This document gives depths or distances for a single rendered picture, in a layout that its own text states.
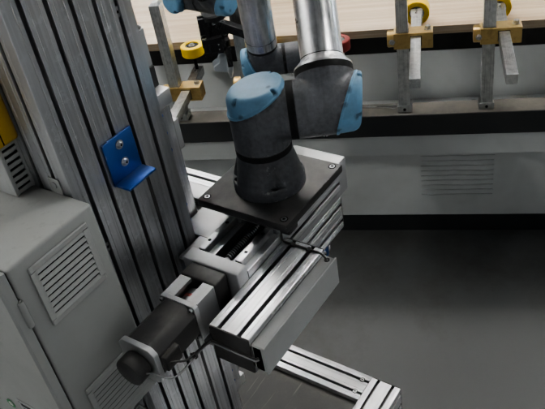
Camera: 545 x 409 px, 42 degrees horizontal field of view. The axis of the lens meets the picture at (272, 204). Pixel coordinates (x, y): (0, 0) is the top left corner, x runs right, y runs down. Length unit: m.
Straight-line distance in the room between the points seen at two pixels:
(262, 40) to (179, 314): 0.70
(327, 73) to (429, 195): 1.50
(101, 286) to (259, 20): 0.72
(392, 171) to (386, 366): 0.74
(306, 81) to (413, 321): 1.39
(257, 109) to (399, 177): 1.47
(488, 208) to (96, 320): 1.86
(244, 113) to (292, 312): 0.38
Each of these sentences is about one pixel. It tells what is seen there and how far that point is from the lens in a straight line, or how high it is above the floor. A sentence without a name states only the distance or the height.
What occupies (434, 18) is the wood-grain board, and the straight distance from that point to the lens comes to 2.47.
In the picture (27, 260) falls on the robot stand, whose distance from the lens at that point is 1.17.
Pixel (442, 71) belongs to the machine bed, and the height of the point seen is 0.72.
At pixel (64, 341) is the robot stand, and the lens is 1.29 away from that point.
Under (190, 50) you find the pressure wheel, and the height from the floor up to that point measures 0.90.
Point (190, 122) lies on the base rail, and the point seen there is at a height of 0.70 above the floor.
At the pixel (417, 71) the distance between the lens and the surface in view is 2.01.
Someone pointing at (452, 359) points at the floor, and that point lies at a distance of 2.48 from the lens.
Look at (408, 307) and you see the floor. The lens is 2.63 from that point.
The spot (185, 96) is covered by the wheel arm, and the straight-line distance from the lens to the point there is 2.37.
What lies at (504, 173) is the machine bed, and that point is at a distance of 2.76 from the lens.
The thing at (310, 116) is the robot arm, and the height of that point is 1.21.
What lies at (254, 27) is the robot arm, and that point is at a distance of 1.68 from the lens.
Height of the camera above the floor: 1.90
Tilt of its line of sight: 37 degrees down
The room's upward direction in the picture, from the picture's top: 10 degrees counter-clockwise
